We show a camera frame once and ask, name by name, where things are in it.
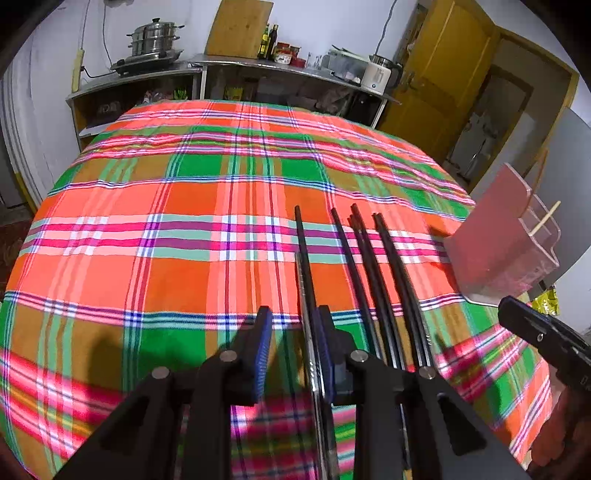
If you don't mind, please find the person's right hand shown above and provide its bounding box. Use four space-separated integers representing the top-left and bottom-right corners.
530 383 591 480

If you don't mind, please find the pink clear utensil holder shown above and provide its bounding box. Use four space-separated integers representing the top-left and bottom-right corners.
445 162 561 306

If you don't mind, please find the plaid tablecloth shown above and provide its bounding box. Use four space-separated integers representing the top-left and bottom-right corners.
0 99 555 480

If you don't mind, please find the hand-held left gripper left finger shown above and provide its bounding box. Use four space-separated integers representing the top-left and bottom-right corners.
53 305 274 480

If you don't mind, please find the grey hanging cable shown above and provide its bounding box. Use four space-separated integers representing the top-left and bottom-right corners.
375 0 399 57

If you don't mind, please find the induction cooker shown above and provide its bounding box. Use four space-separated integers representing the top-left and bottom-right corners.
110 48 183 77

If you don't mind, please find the wooden chopstick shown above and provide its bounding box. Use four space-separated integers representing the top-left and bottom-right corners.
531 200 561 234

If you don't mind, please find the white electric kettle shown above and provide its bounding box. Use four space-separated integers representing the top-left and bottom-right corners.
360 54 398 92

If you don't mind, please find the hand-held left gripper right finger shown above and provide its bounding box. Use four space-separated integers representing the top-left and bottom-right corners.
314 305 532 480

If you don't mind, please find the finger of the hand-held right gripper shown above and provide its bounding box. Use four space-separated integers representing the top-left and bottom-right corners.
498 295 591 398

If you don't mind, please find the yellow wooden door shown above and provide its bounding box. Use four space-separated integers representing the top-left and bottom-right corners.
376 0 502 160

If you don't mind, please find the yellow snack packet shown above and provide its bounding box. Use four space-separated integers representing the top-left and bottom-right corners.
531 287 560 318

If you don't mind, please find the metal kitchen shelf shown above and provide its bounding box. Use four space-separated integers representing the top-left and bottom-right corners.
189 54 402 130
67 68 204 139

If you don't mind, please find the steel steamer pot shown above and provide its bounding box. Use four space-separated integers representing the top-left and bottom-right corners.
127 17 185 58

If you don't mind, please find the red jar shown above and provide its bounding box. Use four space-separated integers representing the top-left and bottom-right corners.
274 42 302 64

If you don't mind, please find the yellow wall power strip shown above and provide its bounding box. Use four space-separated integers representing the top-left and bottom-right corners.
71 48 86 93

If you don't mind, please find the grey refrigerator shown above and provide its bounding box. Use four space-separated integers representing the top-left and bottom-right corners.
471 107 591 296

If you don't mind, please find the wooden cutting board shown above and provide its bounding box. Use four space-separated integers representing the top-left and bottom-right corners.
204 0 274 60

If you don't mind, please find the yellow door frame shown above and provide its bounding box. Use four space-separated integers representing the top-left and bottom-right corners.
443 25 580 185

